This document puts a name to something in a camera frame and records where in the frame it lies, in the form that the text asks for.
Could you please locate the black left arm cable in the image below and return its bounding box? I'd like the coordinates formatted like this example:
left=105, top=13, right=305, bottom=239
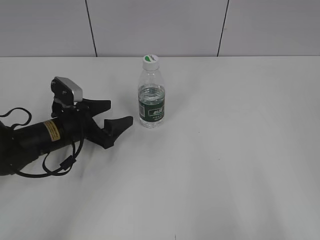
left=0, top=107, right=85, bottom=179

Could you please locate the white green bottle cap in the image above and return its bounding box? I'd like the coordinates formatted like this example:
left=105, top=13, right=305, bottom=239
left=142, top=54, right=160, bottom=71

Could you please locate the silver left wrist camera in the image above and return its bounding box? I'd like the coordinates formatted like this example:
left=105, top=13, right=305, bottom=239
left=51, top=76, right=83, bottom=106

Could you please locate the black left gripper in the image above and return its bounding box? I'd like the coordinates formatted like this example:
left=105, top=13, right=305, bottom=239
left=51, top=98, right=133, bottom=149

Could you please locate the clear Cestbon water bottle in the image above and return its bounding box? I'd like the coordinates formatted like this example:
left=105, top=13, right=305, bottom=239
left=137, top=69, right=166, bottom=129

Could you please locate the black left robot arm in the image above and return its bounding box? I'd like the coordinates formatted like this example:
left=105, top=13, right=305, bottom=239
left=0, top=98, right=133, bottom=179

